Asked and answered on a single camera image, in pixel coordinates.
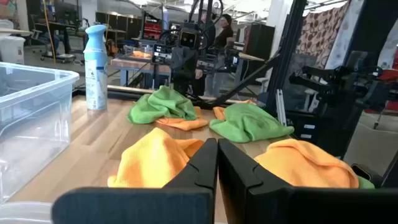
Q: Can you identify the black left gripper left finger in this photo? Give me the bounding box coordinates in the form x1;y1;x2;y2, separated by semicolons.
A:
51;138;218;224

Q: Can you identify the wooden workbench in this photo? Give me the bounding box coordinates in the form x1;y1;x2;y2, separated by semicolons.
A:
110;46;172;90

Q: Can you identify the red toolbox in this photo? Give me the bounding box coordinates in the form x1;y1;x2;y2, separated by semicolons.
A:
142;21;163;40

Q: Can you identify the light blue air freshener bottle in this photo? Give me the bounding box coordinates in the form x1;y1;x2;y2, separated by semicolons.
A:
83;24;109;111

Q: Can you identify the clear labelled plastic storage bin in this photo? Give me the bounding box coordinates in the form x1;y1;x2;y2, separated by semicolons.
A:
0;200;53;224

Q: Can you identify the red chair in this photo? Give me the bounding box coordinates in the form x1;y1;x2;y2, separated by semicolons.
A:
376;46;398;113

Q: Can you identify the person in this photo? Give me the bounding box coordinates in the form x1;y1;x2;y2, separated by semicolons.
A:
212;13;234;98

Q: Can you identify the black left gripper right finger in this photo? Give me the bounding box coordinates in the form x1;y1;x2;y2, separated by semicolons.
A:
218;138;398;224

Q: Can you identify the brown patterned fabric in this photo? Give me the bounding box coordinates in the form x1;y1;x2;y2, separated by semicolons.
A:
294;0;354;70

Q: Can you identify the white plastic bin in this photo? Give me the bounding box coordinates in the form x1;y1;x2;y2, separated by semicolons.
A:
0;35;27;65

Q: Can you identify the black storage shelf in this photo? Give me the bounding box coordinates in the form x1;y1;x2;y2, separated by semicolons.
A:
95;11;144;41

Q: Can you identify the green microfiber towel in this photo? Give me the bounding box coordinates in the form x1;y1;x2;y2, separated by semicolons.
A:
356;175;376;190
127;85;198;125
208;103;295;144

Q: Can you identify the white patterned fabric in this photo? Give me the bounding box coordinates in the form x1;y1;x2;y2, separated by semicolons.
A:
324;0;365;70

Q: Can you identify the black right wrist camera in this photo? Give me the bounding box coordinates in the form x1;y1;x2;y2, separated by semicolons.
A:
178;30;198;50

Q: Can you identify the orange microfiber towel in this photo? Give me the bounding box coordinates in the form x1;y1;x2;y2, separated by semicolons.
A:
213;99;256;122
253;138;360;189
154;106;210;132
107;127;205;189

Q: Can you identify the white frame bracket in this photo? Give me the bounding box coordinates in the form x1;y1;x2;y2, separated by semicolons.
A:
274;88;287;127

